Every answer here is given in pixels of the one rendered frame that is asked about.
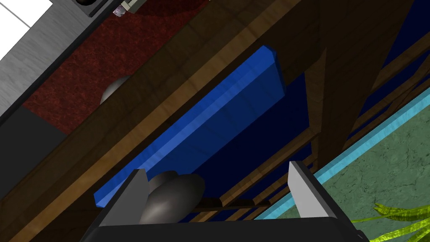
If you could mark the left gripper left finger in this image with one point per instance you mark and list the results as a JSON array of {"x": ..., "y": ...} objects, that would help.
[{"x": 129, "y": 205}]

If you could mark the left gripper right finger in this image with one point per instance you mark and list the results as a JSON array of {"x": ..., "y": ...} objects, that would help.
[{"x": 307, "y": 198}]

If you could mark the grey round knob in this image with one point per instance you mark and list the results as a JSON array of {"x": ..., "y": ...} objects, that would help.
[
  {"x": 112, "y": 90},
  {"x": 174, "y": 198}
]

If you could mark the green leafy plant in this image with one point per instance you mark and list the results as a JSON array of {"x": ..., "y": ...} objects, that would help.
[{"x": 404, "y": 213}]

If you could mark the blue drawer front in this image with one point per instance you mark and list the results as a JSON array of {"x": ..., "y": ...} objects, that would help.
[{"x": 215, "y": 117}]

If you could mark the dark red rug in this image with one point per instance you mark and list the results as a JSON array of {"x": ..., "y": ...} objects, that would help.
[{"x": 100, "y": 60}]

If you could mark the brown wooden cabinet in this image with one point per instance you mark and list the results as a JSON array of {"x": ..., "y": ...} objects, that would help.
[{"x": 235, "y": 33}]

